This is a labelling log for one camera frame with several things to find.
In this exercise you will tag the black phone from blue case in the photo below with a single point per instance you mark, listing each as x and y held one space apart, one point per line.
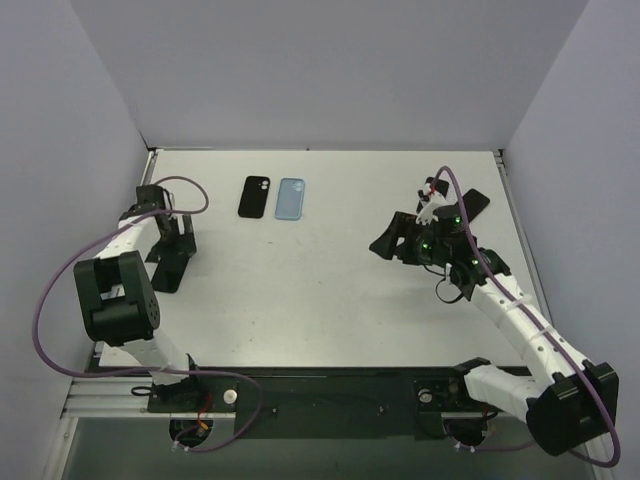
475 203

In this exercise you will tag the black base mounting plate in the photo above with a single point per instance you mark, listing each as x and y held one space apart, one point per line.
326 403

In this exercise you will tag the light blue cased phone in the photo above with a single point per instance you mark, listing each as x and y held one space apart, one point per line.
290 199

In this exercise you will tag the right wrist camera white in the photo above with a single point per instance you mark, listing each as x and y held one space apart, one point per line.
430 200

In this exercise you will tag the black phone case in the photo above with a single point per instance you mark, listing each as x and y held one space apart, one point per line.
169 273
254 197

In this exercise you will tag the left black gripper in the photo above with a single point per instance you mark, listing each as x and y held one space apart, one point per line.
173 245

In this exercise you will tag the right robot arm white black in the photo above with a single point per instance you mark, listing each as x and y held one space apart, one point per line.
568 400

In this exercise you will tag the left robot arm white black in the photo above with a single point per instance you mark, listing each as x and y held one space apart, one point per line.
117 291

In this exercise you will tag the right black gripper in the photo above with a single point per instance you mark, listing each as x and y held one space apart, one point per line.
405 239

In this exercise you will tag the blue phone black screen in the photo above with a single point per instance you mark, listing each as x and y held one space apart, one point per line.
431 185

